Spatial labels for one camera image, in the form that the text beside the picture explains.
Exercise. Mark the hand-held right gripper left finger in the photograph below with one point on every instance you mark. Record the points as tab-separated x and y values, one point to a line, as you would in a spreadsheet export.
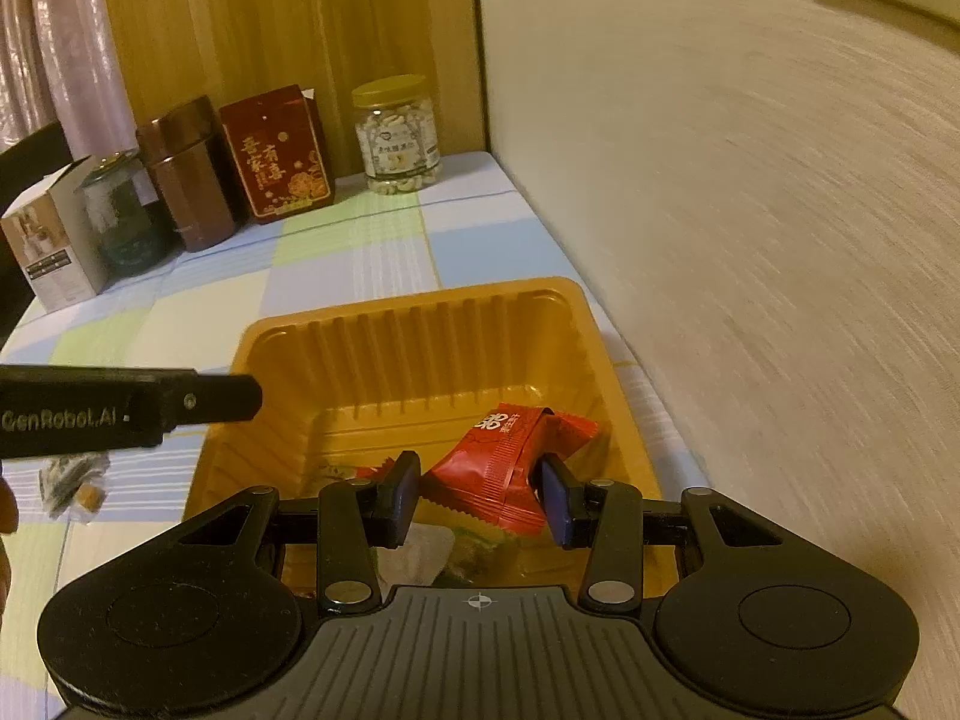
401	499

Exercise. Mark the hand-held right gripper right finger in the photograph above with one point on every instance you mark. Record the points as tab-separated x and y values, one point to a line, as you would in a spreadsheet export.
556	502

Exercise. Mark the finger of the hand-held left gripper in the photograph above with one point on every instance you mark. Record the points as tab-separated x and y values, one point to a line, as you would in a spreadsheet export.
217	397

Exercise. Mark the large red snack packet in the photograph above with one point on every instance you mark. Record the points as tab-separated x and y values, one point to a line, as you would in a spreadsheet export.
487	476

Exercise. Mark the orange plastic tray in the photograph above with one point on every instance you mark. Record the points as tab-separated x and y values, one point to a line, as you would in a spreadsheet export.
390	360

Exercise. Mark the clear packet of dark snacks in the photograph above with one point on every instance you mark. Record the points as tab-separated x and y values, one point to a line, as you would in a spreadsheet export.
64	476

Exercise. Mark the green wrapped snack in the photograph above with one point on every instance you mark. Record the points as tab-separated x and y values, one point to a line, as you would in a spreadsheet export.
484	559

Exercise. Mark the small brown cookie packet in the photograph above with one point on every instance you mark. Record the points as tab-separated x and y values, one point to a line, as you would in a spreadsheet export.
91	499

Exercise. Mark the white cardboard box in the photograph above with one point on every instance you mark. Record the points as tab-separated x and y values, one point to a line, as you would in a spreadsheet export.
52	240

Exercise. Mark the dark green glass jar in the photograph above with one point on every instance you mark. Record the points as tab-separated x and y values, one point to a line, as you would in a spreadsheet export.
124	217

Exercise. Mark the checked tablecloth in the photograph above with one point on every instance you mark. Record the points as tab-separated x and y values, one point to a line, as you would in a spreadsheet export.
360	255

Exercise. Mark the brown metal canister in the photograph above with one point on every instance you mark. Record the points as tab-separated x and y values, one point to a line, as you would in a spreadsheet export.
191	172

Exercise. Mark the red gift box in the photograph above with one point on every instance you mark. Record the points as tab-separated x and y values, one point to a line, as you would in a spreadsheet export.
277	157

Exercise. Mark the yellow-lidded plastic nut jar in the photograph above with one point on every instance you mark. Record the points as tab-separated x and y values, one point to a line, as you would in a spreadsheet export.
396	139

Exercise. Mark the pink curtain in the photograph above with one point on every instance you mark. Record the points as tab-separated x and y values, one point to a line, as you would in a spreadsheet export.
45	37

